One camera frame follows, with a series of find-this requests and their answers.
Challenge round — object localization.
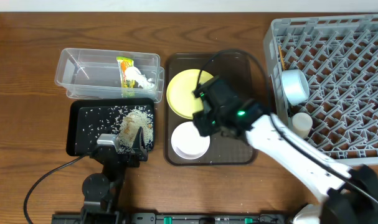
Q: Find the white bowl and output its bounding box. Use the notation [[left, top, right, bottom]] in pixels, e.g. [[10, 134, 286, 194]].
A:
[[171, 121, 210, 160]]

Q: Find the spilled rice pile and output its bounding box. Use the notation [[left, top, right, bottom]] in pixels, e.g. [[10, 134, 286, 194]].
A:
[[112, 105, 154, 154]]

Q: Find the clear plastic bin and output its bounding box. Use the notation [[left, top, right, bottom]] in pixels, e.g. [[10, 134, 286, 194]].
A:
[[55, 48, 164, 103]]

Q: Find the green snack wrapper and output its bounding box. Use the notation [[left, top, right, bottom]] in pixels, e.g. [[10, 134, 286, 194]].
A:
[[116, 56, 136, 98]]

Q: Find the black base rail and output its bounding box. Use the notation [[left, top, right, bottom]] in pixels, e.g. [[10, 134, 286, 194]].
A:
[[51, 213, 286, 224]]

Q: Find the light blue bowl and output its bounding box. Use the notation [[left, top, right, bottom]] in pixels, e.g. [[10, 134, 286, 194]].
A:
[[281, 69, 309, 106]]

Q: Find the wooden chopstick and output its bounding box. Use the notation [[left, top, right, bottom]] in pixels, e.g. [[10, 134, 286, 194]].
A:
[[278, 45, 286, 72]]

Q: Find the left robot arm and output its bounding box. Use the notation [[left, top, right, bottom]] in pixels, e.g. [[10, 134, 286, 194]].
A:
[[81, 127, 148, 223]]

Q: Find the brown serving tray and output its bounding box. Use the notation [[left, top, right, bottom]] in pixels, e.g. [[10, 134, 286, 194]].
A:
[[164, 53, 258, 166]]

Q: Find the yellow round plate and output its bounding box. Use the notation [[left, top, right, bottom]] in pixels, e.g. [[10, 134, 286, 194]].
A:
[[166, 69, 203, 119]]

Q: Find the grey dishwasher rack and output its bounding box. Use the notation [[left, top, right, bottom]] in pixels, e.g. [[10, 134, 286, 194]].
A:
[[263, 14, 378, 166]]

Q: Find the white napkin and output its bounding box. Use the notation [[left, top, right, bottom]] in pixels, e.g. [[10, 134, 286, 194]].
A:
[[125, 67, 154, 89]]

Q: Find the white cup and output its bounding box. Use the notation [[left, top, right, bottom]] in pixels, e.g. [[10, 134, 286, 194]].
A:
[[291, 113, 313, 139]]

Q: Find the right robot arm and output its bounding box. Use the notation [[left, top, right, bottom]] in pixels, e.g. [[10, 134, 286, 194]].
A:
[[193, 77, 378, 223]]

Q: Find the black waste bin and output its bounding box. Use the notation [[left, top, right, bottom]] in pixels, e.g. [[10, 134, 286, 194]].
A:
[[66, 98, 155, 156]]

